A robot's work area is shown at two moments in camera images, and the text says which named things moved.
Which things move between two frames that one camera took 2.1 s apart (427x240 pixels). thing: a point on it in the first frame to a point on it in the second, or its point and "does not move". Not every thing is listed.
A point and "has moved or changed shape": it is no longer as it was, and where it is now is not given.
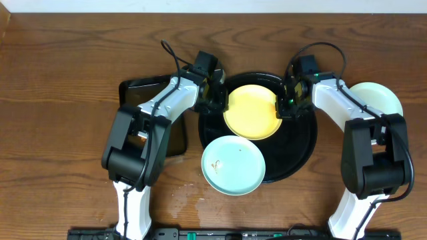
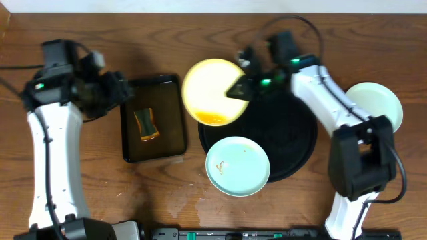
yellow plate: x=251 y=113 has moved or changed shape
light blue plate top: x=378 y=97 does not move
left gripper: x=215 y=101 to x=111 y=88
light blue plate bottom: x=233 y=165 does not move
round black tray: x=288 y=151 does not move
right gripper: x=281 y=111 to x=247 y=82
